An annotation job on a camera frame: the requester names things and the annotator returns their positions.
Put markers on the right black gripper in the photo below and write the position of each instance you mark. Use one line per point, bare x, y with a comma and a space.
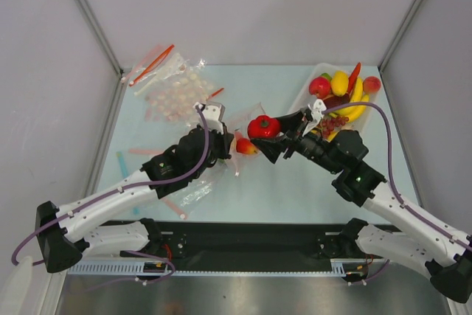
292, 138

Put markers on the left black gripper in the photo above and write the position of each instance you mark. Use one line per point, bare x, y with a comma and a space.
224, 140

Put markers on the orange fruit with leaf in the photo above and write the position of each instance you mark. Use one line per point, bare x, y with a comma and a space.
246, 147

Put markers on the clear pink-zip bag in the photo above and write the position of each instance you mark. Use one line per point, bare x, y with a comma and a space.
237, 124

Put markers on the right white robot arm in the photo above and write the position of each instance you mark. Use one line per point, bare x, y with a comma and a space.
427, 245

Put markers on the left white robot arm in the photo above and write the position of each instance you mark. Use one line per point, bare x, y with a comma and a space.
69, 232

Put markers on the clear bag near front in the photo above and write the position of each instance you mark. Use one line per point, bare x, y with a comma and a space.
184, 201

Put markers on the pile of dotted zip bags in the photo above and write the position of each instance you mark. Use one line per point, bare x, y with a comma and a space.
167, 85

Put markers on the white plastic fruit basket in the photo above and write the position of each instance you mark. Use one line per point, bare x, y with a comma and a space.
303, 97

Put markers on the purple grape bunch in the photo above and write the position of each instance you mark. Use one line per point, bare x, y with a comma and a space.
331, 124

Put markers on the yellow lemon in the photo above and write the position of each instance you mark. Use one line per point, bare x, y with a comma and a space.
339, 83
332, 136

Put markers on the red apple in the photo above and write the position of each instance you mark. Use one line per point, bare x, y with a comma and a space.
320, 87

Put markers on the dark red eggplant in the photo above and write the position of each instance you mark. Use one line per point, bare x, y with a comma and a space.
334, 101

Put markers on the yellow banana bunch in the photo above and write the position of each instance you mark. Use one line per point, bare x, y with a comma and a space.
352, 113

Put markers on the red chili pepper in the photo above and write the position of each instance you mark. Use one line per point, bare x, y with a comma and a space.
354, 76

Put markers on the small peach at back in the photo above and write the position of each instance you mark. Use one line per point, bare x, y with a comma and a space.
372, 85

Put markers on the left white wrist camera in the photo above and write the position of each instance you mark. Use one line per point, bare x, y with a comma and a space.
213, 114

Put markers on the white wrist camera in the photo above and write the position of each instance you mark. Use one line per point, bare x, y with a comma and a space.
213, 114
313, 115

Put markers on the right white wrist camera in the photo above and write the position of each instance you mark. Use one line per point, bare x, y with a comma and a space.
313, 115

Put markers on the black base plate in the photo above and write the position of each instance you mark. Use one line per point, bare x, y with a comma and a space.
260, 246

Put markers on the grey cable duct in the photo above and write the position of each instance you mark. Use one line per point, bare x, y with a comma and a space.
154, 268

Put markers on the left aluminium frame post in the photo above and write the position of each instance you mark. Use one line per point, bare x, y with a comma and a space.
98, 33

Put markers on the aluminium frame post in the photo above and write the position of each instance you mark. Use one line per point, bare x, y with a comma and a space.
406, 22
98, 33

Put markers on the right aluminium frame post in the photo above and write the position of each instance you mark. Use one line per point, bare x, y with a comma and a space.
406, 22

